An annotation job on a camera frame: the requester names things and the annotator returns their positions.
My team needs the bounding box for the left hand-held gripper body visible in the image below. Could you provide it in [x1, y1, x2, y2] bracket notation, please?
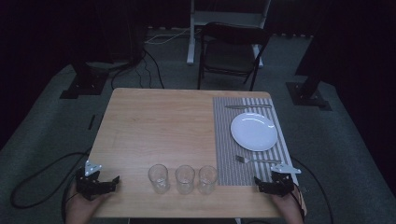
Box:
[75, 160, 106, 202]

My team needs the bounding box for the white round plate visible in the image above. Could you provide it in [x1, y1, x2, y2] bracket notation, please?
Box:
[230, 111, 279, 153]

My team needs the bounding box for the clear drinking glass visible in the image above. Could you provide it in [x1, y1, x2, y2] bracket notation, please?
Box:
[174, 164, 196, 196]
[147, 163, 171, 195]
[197, 164, 219, 196]

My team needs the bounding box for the black folding chair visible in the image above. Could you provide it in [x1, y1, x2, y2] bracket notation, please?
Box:
[196, 21, 272, 92]

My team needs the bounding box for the black floor cable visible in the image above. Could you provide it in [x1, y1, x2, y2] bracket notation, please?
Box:
[109, 49, 165, 91]

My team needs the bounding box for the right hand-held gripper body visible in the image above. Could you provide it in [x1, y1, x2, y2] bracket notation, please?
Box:
[269, 163, 303, 198]

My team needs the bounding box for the person's right hand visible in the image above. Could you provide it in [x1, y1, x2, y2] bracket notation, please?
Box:
[270, 189, 306, 224]

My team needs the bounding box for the grey striped placemat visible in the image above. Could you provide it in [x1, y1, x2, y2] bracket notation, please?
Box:
[212, 96, 299, 187]

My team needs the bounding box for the white floor cable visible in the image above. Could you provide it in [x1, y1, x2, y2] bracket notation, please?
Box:
[144, 27, 202, 45]

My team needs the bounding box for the silver table knife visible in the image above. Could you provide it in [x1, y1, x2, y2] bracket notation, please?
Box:
[224, 104, 274, 110]

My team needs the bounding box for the black stand with base plate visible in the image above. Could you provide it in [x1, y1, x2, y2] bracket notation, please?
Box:
[285, 0, 333, 112]
[59, 60, 110, 100]

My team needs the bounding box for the person's left hand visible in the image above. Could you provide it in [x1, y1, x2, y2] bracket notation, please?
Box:
[64, 182, 110, 224]

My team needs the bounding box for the white metal stand frame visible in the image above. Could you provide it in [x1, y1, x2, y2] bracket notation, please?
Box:
[186, 0, 273, 69]

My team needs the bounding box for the silver fork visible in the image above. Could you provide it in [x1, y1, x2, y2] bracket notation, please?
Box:
[234, 154, 283, 165]

